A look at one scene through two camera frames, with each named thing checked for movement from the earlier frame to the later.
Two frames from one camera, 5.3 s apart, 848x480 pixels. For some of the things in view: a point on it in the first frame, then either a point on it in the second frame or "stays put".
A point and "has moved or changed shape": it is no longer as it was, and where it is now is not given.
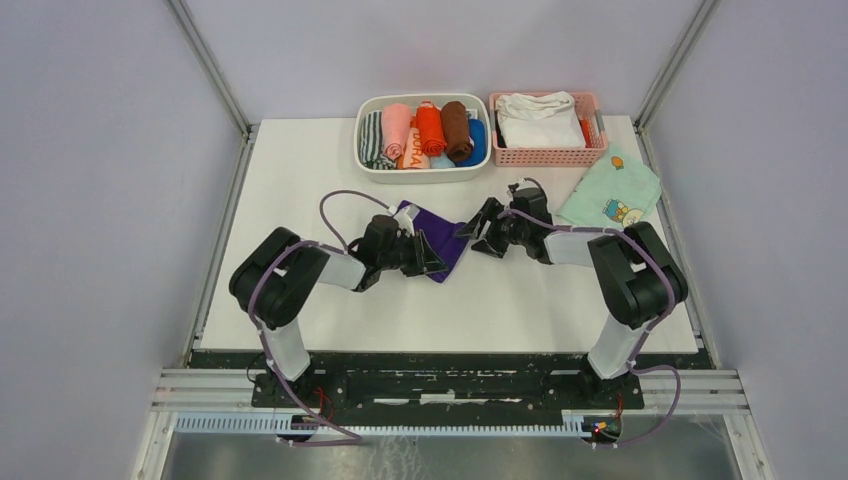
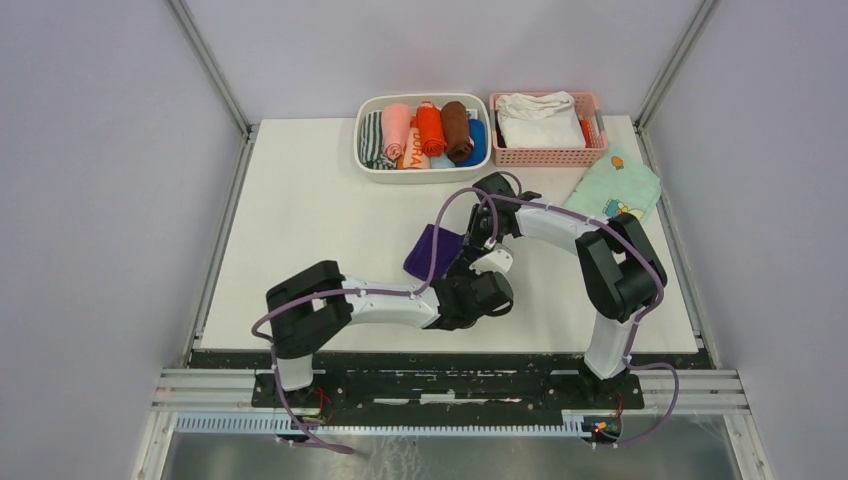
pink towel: [396, 120] stays put
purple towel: [442, 235] has moved or changed shape
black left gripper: [426, 261] → [460, 267]
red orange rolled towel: [429, 127] stays put
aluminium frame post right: [688, 40] stays put
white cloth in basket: [539, 120] stays put
